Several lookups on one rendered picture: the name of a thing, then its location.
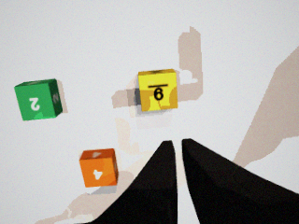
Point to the green block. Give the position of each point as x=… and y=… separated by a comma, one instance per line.
x=39, y=99

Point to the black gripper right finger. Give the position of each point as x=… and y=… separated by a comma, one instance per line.
x=223, y=193

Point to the orange block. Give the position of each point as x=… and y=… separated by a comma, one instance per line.
x=99, y=167

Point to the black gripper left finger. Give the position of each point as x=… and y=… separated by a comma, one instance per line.
x=153, y=196

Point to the yellow block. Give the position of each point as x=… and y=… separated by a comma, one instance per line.
x=157, y=89

